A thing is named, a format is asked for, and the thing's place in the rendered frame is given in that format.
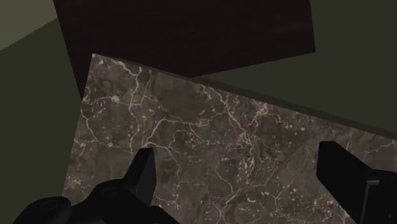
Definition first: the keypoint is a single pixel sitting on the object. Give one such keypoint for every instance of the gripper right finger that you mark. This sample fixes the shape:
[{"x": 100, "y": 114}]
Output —
[{"x": 350, "y": 176}]

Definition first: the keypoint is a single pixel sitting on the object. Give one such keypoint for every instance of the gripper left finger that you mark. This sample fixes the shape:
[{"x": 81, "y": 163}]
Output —
[{"x": 118, "y": 201}]

